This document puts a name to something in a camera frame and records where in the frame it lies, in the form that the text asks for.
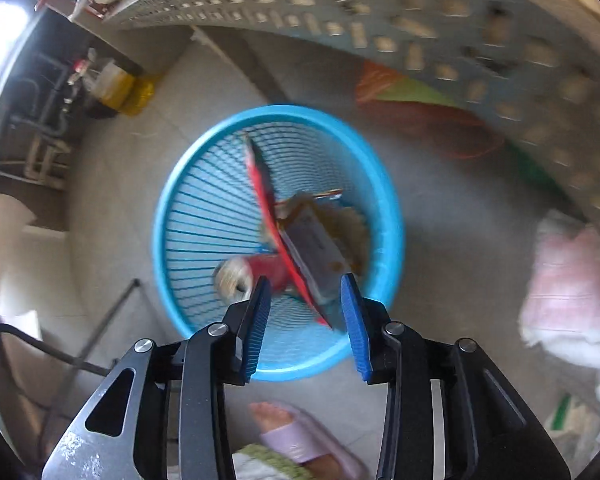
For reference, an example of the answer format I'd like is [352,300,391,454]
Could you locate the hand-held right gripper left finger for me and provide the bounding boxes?
[42,276,272,480]

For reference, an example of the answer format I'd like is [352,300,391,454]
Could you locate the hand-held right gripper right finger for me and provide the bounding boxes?
[341,274,571,480]

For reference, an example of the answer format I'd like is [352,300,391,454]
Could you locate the red cylindrical container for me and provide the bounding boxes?
[212,255,293,306]

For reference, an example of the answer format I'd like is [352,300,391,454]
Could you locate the blue plastic basket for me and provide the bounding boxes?
[152,105,405,382]

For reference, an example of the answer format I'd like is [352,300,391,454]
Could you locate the red snack packet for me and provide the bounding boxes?
[242,132,348,331]

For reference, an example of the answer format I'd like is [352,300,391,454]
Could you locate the person's foot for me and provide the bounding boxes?
[250,400,346,480]

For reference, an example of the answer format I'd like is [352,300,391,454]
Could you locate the foot in pink slipper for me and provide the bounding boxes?
[260,407,371,480]

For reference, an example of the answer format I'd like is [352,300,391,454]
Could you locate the grey water pipes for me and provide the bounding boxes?
[0,45,91,191]

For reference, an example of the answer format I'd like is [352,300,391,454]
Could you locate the pink white sack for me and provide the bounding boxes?
[520,210,600,361]

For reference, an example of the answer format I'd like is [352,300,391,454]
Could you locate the orange mesh bag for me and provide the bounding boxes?
[355,60,506,161]

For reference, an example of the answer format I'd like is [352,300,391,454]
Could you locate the white green printed bag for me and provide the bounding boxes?
[545,360,600,461]

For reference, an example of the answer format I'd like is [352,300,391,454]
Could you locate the cooking oil bottle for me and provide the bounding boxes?
[92,57,156,118]

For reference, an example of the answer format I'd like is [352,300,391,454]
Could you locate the perforated metal shelf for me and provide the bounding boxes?
[105,0,600,241]

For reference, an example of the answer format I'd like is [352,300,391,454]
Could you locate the dark metal table frame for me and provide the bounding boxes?
[0,280,142,441]

